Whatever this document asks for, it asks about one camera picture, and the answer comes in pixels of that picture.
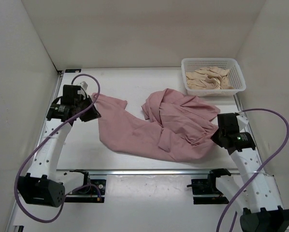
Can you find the front aluminium rail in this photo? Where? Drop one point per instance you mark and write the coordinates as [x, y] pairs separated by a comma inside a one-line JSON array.
[[143, 171]]

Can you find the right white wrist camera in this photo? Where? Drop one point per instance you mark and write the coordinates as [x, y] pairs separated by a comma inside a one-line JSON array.
[[242, 121]]

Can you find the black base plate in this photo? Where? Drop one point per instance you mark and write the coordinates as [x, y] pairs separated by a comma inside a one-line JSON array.
[[204, 194], [91, 194]]

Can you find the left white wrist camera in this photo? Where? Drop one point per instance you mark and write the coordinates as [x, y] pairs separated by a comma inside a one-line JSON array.
[[83, 88]]

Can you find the white plastic basket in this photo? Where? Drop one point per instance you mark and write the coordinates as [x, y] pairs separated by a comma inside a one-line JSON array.
[[235, 75]]

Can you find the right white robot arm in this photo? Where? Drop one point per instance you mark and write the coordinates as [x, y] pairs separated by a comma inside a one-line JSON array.
[[255, 204]]

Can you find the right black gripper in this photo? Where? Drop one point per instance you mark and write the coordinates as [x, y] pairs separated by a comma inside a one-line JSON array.
[[215, 137]]

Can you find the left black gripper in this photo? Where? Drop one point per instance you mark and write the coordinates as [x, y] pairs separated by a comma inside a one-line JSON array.
[[94, 114]]

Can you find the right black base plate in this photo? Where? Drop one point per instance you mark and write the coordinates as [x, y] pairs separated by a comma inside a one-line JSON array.
[[204, 194]]

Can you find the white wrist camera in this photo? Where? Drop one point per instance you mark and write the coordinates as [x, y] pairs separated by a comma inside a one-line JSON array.
[[242, 121], [83, 88]]

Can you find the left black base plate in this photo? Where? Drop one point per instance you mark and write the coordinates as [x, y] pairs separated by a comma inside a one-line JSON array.
[[91, 194]]

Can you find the pink trousers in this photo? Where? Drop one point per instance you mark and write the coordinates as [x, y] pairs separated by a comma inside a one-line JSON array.
[[175, 127]]

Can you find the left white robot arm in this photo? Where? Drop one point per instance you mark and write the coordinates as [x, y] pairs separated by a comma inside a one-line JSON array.
[[42, 184]]

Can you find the beige trousers in basket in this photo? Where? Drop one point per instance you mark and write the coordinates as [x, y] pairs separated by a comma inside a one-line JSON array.
[[211, 78]]

